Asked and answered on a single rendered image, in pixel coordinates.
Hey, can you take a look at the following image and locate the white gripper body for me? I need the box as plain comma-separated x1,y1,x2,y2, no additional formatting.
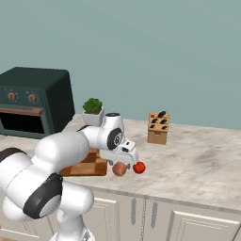
99,147,139,166

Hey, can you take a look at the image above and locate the brown onion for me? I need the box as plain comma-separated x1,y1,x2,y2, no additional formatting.
112,162,127,177

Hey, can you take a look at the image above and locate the red tomato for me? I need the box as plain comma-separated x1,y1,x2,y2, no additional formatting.
132,161,147,175

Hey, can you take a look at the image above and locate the checkered wooden cutting board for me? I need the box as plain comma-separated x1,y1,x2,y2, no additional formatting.
59,148,109,178

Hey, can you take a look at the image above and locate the wooden knife block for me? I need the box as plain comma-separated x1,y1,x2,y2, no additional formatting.
146,110,170,146

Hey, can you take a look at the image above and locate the green plant in white pot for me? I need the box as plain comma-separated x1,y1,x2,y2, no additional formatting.
82,97,105,128

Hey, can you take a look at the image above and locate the dark green toaster oven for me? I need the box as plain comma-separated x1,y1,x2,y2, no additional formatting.
0,66,76,139

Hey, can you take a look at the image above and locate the grey cupboard handle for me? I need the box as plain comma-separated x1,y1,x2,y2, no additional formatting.
151,201,158,230
130,197,137,226

